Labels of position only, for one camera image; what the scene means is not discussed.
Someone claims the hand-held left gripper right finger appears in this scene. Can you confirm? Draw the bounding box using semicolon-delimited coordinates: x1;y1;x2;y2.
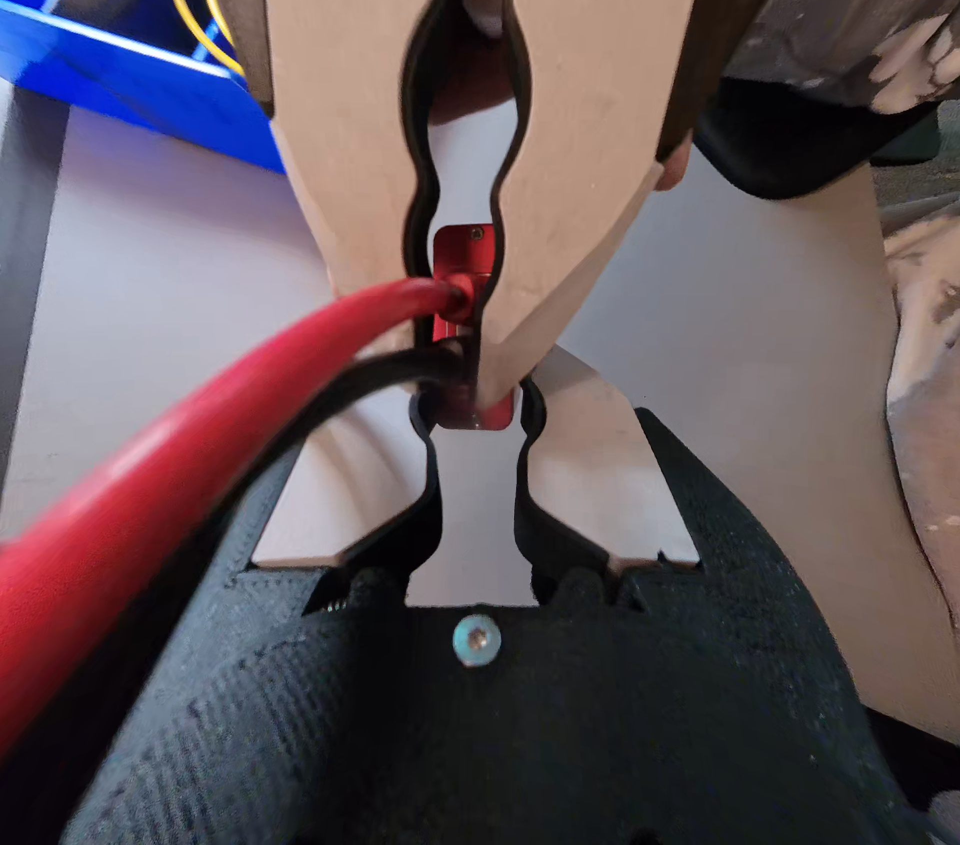
516;344;702;574

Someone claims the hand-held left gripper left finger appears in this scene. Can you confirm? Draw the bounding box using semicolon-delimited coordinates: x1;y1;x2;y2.
251;391;445;574

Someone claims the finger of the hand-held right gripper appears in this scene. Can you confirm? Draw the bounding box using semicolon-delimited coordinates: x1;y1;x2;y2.
256;0;460;297
474;0;726;411

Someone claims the black ethernet cable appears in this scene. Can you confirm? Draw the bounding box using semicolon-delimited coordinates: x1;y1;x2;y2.
225;344;474;509

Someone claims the red ethernet switch box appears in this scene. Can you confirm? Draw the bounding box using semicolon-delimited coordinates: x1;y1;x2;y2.
431;224;519;432

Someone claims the red ethernet cable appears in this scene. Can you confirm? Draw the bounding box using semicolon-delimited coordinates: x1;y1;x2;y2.
0;278;477;764

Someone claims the blue plastic bin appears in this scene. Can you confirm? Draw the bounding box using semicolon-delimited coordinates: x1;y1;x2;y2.
0;0;290;175

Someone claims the person's right hand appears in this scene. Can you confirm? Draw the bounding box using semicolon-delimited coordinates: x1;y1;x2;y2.
655;134;696;192

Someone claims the person's grey sweatshirt torso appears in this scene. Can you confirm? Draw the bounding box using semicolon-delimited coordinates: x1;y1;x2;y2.
873;162;960;711

